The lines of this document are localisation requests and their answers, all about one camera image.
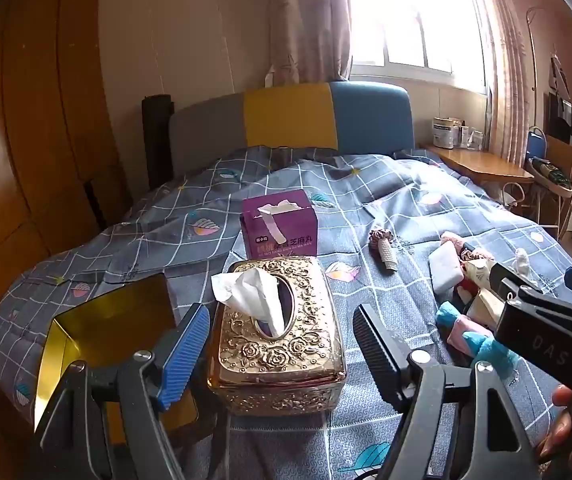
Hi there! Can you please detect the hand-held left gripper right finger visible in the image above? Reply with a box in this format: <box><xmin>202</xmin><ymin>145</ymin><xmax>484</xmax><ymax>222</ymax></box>
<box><xmin>353</xmin><ymin>302</ymin><xmax>539</xmax><ymax>480</ymax></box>

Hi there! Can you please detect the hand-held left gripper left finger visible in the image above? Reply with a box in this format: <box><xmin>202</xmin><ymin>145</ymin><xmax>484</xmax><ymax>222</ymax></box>
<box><xmin>33</xmin><ymin>302</ymin><xmax>211</xmax><ymax>480</ymax></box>

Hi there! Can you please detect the small pink cloth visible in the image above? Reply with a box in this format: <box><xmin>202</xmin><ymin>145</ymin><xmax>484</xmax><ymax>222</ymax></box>
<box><xmin>448</xmin><ymin>317</ymin><xmax>487</xmax><ymax>356</ymax></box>

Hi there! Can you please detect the gold tin box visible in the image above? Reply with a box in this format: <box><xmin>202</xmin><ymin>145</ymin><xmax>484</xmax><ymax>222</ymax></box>
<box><xmin>33</xmin><ymin>275</ymin><xmax>201</xmax><ymax>441</ymax></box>

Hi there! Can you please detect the person's right hand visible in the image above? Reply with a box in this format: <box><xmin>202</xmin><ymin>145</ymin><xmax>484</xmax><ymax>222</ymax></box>
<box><xmin>536</xmin><ymin>384</ymin><xmax>572</xmax><ymax>480</ymax></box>

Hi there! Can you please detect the beige folded cloth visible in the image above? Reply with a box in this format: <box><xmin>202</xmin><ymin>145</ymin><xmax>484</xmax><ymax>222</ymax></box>
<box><xmin>466</xmin><ymin>287</ymin><xmax>506</xmax><ymax>331</ymax></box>

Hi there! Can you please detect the white folded cloth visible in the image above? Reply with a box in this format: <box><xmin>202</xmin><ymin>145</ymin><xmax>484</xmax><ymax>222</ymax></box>
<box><xmin>428</xmin><ymin>245</ymin><xmax>466</xmax><ymax>293</ymax></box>

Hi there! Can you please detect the ornate gold tissue box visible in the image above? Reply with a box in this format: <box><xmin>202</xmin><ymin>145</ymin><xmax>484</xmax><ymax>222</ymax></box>
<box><xmin>206</xmin><ymin>256</ymin><xmax>347</xmax><ymax>416</ymax></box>

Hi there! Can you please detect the white facial tissue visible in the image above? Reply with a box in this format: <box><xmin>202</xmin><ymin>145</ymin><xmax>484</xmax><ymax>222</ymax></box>
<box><xmin>211</xmin><ymin>267</ymin><xmax>287</xmax><ymax>338</ymax></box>

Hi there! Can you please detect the wooden bedside table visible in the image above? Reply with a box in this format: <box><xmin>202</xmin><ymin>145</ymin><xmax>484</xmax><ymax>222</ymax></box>
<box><xmin>423</xmin><ymin>144</ymin><xmax>536</xmax><ymax>196</ymax></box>

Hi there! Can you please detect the blue chair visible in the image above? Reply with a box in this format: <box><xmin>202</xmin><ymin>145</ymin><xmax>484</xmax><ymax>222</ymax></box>
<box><xmin>524</xmin><ymin>127</ymin><xmax>549</xmax><ymax>166</ymax></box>

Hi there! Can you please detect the grey checked leaf-print quilt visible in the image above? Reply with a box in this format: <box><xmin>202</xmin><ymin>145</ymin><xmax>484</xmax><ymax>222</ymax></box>
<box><xmin>0</xmin><ymin>145</ymin><xmax>572</xmax><ymax>480</ymax></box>

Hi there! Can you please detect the purple cardboard tissue box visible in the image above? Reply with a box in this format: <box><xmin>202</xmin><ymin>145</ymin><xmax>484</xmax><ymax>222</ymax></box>
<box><xmin>240</xmin><ymin>190</ymin><xmax>317</xmax><ymax>261</ymax></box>

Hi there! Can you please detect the white tin can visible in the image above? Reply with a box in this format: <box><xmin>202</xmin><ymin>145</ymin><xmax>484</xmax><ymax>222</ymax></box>
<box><xmin>433</xmin><ymin>117</ymin><xmax>459</xmax><ymax>150</ymax></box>

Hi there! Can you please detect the white tissue strip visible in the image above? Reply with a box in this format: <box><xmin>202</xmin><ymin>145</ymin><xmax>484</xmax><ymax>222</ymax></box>
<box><xmin>258</xmin><ymin>199</ymin><xmax>301</xmax><ymax>247</ymax></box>

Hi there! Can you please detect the pink striped curtain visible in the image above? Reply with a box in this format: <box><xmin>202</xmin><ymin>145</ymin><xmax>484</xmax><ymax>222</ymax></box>
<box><xmin>460</xmin><ymin>0</ymin><xmax>539</xmax><ymax>166</ymax></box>

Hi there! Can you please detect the grey yellow blue headboard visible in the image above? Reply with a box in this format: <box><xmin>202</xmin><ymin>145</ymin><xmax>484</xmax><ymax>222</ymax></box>
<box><xmin>168</xmin><ymin>81</ymin><xmax>413</xmax><ymax>181</ymax></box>

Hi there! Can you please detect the bright window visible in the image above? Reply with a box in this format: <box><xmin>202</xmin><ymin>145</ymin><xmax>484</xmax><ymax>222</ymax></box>
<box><xmin>346</xmin><ymin>0</ymin><xmax>486</xmax><ymax>93</ymax></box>

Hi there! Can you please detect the brown wooden wardrobe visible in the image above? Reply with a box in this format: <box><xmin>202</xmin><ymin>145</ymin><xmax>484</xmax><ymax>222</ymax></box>
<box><xmin>0</xmin><ymin>0</ymin><xmax>134</xmax><ymax>480</ymax></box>

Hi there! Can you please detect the pale patterned curtain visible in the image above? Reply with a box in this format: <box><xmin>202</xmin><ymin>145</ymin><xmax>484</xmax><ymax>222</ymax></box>
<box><xmin>263</xmin><ymin>0</ymin><xmax>357</xmax><ymax>83</ymax></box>

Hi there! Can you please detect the white looped cable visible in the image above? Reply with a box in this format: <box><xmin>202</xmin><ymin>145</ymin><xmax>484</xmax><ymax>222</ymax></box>
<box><xmin>502</xmin><ymin>181</ymin><xmax>527</xmax><ymax>211</ymax></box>

